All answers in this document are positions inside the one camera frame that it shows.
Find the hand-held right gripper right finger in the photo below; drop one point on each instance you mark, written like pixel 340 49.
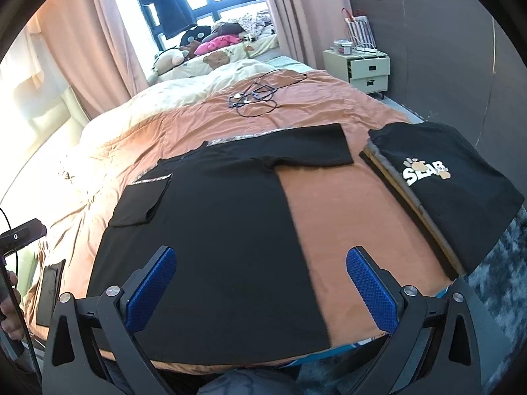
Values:
pixel 370 292

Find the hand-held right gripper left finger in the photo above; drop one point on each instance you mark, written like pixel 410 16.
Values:
pixel 152 290

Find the plain black t-shirt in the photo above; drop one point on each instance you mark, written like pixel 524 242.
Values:
pixel 214 230

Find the person's left hand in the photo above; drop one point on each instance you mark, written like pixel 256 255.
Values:
pixel 12 321

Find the black tablet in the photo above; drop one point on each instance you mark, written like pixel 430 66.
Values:
pixel 51 292

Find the orange blanket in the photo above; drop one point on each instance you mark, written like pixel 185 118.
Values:
pixel 329 214

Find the cream padded headboard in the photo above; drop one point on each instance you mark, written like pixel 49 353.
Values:
pixel 41 140

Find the folded black printed t-shirt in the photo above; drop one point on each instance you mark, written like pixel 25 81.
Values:
pixel 461 210

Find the blue grey shaggy rug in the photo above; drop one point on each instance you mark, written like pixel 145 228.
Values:
pixel 502 288

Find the cream duvet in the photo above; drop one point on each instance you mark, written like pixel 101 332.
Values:
pixel 164 94

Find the pink curtain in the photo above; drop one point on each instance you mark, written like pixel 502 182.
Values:
pixel 300 12
pixel 90 41

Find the small white device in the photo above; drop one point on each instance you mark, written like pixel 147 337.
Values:
pixel 237 98

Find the pale green nightstand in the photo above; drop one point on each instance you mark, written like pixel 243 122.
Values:
pixel 362 72

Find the cream bear plush toy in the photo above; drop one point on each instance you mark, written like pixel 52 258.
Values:
pixel 169 61

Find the white power strip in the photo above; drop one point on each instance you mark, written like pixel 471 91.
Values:
pixel 368 50

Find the bear printed bed sheet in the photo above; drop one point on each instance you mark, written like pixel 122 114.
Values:
pixel 230 55

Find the pink pillow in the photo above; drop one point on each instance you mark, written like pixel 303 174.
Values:
pixel 218 44

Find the black plush toy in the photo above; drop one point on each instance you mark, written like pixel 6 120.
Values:
pixel 195 35

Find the striped tote bag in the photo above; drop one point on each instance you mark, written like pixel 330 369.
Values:
pixel 362 28

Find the hanging black garment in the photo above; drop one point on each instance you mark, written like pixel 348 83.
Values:
pixel 173 4

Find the floral cloth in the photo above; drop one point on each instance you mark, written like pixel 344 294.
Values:
pixel 255 22

